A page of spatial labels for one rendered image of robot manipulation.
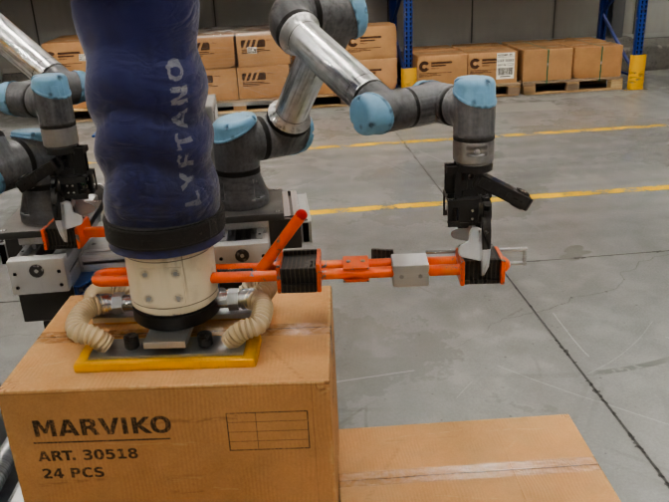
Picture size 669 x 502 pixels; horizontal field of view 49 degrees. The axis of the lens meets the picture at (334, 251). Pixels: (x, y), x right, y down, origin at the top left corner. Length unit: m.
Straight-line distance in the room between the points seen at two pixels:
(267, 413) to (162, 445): 0.21
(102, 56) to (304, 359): 0.64
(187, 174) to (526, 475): 1.00
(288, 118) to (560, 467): 1.06
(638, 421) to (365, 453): 1.43
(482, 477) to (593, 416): 1.28
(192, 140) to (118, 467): 0.63
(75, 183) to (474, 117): 0.88
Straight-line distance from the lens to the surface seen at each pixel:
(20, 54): 1.92
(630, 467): 2.77
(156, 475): 1.49
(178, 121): 1.31
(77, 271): 2.00
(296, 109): 1.87
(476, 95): 1.33
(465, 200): 1.38
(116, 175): 1.34
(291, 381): 1.33
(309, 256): 1.46
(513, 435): 1.89
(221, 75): 8.52
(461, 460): 1.80
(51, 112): 1.69
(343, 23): 1.67
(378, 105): 1.32
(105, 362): 1.44
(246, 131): 1.89
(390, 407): 2.93
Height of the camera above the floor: 1.65
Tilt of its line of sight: 22 degrees down
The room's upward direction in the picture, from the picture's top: 3 degrees counter-clockwise
